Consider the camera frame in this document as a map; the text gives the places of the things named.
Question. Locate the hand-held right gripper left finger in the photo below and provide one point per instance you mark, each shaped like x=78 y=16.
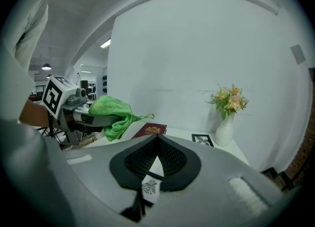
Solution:
x=98 y=171

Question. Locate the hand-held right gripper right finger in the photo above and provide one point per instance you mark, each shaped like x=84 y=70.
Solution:
x=216 y=179

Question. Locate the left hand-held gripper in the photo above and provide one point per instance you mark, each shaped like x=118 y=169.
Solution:
x=53 y=96

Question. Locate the green microfibre cloth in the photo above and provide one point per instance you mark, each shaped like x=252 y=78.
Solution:
x=108 y=106

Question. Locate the black picture frame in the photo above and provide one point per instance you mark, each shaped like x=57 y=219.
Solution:
x=202 y=140
x=151 y=191

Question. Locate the person's left forearm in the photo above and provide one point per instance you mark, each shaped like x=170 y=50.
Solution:
x=33 y=114

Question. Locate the white table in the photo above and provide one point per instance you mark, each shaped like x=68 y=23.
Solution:
x=229 y=152

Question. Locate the white ribbed vase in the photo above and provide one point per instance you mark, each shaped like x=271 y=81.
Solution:
x=224 y=132

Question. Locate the maroon hardcover book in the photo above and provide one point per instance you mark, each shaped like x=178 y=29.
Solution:
x=151 y=130

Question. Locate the rectangular ceiling light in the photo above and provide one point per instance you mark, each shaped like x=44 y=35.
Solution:
x=105 y=43

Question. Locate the pendant ceiling lamp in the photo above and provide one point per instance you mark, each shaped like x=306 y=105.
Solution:
x=46 y=67

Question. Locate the yellow flower bouquet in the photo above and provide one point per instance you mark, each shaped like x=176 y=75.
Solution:
x=229 y=100

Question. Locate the person's white shirt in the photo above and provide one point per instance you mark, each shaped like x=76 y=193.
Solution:
x=27 y=24

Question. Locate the grey wall plate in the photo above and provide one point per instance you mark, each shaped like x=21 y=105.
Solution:
x=297 y=54

